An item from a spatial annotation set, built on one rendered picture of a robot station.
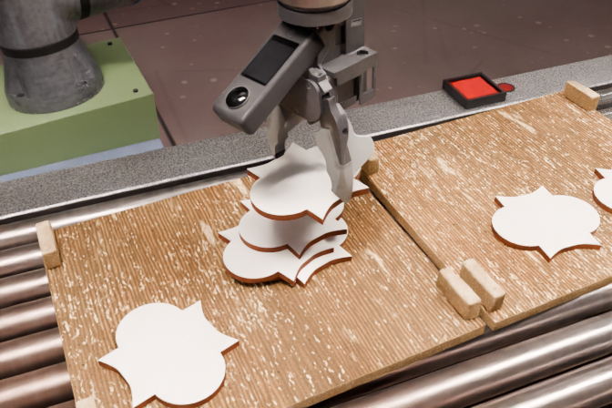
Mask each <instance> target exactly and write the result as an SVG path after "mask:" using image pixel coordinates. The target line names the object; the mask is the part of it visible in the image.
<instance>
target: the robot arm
mask: <svg viewBox="0 0 612 408"><path fill-rule="evenodd" d="M140 1H142V0H0V47H1V50H2V53H3V55H4V89H5V96H6V99H7V101H8V104H9V106H10V107H11V108H12V109H13V110H15V111H17V112H21V113H25V114H48V113H55V112H59V111H63V110H67V109H70V108H72V107H76V106H79V105H81V104H83V103H85V102H87V101H88V100H89V99H91V98H92V97H94V96H95V95H97V94H98V93H99V92H100V90H101V89H102V87H103V85H104V78H103V76H102V72H101V69H100V67H99V65H98V64H97V62H96V60H95V59H94V57H92V56H91V54H90V53H89V51H88V50H87V48H86V46H85V45H84V43H83V42H82V41H81V39H80V36H79V33H78V31H77V25H76V21H77V20H80V19H84V18H87V17H90V16H92V15H98V14H101V13H105V12H107V11H110V10H113V9H117V8H120V7H122V6H126V5H135V4H138V3H139V2H140ZM277 11H278V16H279V18H280V19H281V20H282V22H281V23H280V25H279V26H278V27H277V28H276V29H275V31H274V32H273V33H272V34H271V35H270V37H269V38H268V39H267V40H266V42H265V43H264V44H263V45H262V46H261V48H260V49H259V50H258V51H257V53H256V54H255V55H254V56H253V57H252V59H251V60H250V61H249V62H248V64H247V65H246V66H245V67H243V69H242V70H241V71H240V72H239V74H238V75H237V76H236V77H235V78H234V79H233V81H232V82H231V83H230V84H229V86H228V87H227V88H226V89H225V90H224V92H223V93H222V94H221V95H220V96H219V98H218V99H217V100H216V101H215V103H214V104H213V111H214V112H215V113H216V114H217V115H218V117H219V118H220V119H221V120H222V121H223V122H225V123H227V124H229V125H231V126H233V127H234V128H236V129H238V130H240V131H242V132H244V133H245V134H247V135H253V134H254V133H255V132H256V131H257V130H258V129H259V127H260V126H261V125H262V123H263V122H264V121H265V122H266V131H267V137H268V141H269V144H270V150H271V154H272V156H273V157H274V158H275V159H277V158H280V157H281V156H283V155H284V153H285V150H286V149H285V141H286V139H287V138H288V137H289V135H288V132H290V131H291V130H292V129H293V128H295V127H296V126H297V125H298V124H300V123H301V122H302V120H303V119H306V120H307V122H308V124H309V125H312V124H314V123H316V122H318V121H319V120H320V122H321V127H322V129H321V130H320V132H319V133H318V135H317V136H316V142H317V145H318V148H319V150H320V151H321V153H322V154H323V156H324V158H325V161H326V167H327V169H326V170H327V173H328V175H329V177H330V179H331V191H332V192H333V193H334V194H335V195H336V196H337V197H338V198H340V199H341V201H342V202H343V203H347V202H349V201H350V200H351V196H352V188H353V175H354V174H355V173H356V171H357V170H358V169H359V168H360V167H361V166H362V165H363V164H364V163H365V162H366V161H367V159H368V158H369V157H370V156H371V155H372V153H373V151H374V144H373V141H372V138H371V137H369V136H363V135H356V134H355V133H354V132H353V129H352V125H351V122H350V120H349V119H348V118H347V115H346V113H345V111H344V109H346V108H348V107H350V106H352V105H354V104H356V101H358V100H359V105H362V104H364V103H366V102H368V101H370V100H371V99H373V98H375V97H376V69H377V52H375V51H373V50H371V49H369V48H366V47H365V45H364V38H365V0H277ZM365 54H366V55H365ZM371 67H372V88H371V89H369V90H367V70H368V69H370V68H371Z"/></svg>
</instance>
